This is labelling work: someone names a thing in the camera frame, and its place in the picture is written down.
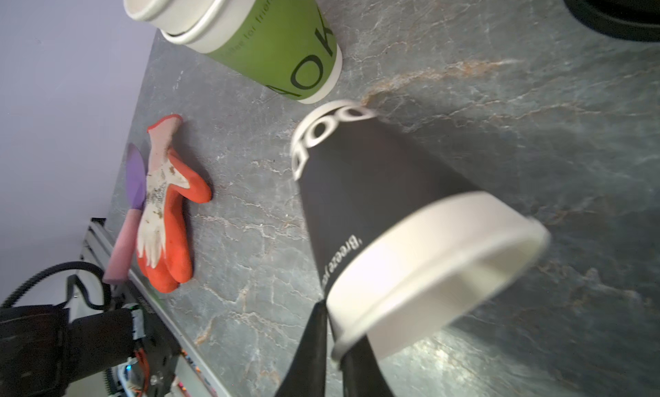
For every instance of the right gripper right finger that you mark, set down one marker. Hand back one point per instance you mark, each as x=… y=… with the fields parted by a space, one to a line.
x=361 y=374

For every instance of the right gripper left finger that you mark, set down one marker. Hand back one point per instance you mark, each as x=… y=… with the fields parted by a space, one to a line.
x=307 y=374

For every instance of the black paper coffee cup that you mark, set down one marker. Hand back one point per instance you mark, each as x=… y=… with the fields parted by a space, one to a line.
x=403 y=244

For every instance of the green paper coffee cup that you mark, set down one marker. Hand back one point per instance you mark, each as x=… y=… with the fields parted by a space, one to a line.
x=284 y=45

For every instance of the orange white work glove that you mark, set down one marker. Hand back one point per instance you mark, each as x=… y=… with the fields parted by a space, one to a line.
x=162 y=249

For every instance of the purple pink silicone spatula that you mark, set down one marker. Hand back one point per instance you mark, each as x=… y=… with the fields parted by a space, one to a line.
x=120 y=260

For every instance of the stack of black cup lids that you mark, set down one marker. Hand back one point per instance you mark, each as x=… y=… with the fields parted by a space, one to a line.
x=628 y=20

